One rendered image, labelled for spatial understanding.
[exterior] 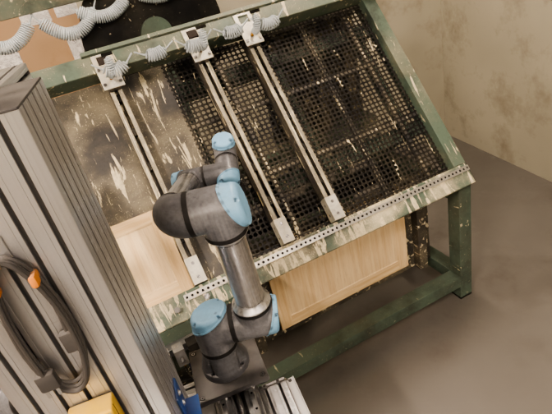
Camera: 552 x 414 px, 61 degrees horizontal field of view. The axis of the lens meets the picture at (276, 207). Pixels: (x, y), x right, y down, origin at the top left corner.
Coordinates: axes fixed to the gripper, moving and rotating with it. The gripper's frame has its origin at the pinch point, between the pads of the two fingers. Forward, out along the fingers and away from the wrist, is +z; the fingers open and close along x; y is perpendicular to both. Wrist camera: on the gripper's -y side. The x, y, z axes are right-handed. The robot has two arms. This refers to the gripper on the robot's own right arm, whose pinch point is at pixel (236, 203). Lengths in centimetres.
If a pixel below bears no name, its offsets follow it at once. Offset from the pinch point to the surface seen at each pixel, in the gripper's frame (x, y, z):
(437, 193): -106, 3, 55
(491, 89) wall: -264, 130, 144
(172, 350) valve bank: 45, -27, 51
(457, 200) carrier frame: -121, 1, 68
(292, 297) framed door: -19, -6, 96
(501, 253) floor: -171, -11, 142
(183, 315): 36, -15, 46
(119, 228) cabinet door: 51, 28, 28
